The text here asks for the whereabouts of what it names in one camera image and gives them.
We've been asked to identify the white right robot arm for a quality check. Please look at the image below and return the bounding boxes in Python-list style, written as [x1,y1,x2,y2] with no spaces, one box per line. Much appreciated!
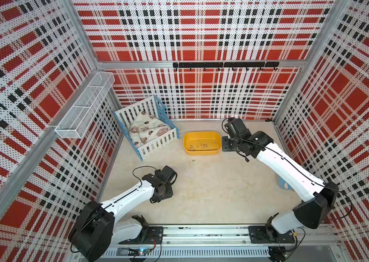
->
[222,117,339,239]

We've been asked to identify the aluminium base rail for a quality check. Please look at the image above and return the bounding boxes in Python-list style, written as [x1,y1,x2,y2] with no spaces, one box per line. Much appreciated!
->
[96,224,347,262]

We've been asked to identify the green circuit board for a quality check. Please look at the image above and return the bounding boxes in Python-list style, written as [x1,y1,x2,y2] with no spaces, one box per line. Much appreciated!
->
[128,248,151,257]

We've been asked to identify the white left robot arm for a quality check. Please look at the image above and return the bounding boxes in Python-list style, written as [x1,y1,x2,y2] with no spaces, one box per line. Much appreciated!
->
[68,166,178,262]

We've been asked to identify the yellow plastic storage box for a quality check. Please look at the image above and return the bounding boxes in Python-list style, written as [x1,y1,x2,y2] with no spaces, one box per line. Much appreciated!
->
[183,131,222,156]

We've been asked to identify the black wall hook rail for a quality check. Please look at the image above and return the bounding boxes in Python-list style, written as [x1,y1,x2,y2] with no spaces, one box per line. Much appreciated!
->
[172,61,280,69]

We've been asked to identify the pink plush pig toy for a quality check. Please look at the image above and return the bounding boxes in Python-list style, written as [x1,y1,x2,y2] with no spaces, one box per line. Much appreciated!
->
[278,176,292,190]

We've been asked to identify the white patterned blanket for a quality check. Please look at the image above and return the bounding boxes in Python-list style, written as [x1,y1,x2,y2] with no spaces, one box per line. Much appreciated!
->
[129,111,171,148]

